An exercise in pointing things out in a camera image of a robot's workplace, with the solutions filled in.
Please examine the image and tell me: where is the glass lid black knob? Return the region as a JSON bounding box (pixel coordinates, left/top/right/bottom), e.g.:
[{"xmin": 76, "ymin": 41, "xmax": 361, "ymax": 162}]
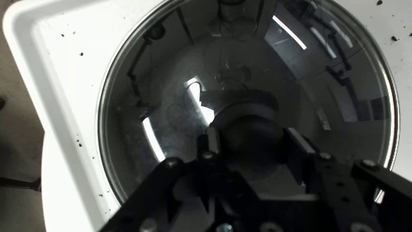
[{"xmin": 96, "ymin": 0, "xmax": 400, "ymax": 206}]

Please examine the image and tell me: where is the white plastic tray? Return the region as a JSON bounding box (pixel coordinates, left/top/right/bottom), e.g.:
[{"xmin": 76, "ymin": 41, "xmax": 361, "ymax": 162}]
[{"xmin": 1, "ymin": 0, "xmax": 412, "ymax": 232}]

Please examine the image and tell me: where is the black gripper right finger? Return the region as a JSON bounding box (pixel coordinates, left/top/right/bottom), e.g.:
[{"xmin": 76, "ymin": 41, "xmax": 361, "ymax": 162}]
[{"xmin": 284, "ymin": 127, "xmax": 412, "ymax": 232}]

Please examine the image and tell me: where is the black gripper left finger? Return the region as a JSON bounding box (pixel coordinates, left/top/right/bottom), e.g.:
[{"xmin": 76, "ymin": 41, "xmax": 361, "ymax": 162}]
[{"xmin": 98, "ymin": 126, "xmax": 258, "ymax": 232}]

